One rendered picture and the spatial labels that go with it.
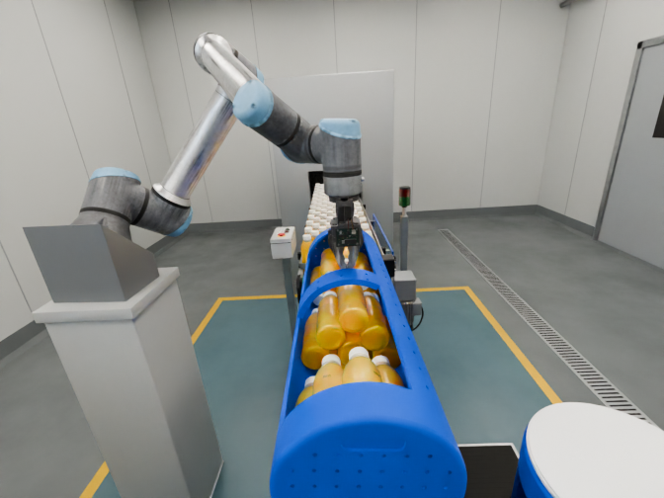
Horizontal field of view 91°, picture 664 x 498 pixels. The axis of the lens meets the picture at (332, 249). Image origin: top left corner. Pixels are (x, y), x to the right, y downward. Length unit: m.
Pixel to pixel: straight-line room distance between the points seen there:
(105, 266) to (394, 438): 0.99
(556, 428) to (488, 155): 5.35
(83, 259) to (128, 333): 0.27
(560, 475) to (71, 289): 1.33
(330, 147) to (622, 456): 0.77
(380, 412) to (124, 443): 1.28
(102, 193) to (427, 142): 4.88
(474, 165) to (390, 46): 2.21
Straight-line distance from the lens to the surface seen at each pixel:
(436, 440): 0.51
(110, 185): 1.35
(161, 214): 1.38
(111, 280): 1.23
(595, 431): 0.83
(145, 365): 1.32
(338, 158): 0.73
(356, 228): 0.75
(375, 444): 0.51
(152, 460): 1.65
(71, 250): 1.27
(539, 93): 6.22
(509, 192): 6.20
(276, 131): 0.76
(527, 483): 0.77
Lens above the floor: 1.58
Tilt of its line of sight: 21 degrees down
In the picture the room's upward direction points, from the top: 4 degrees counter-clockwise
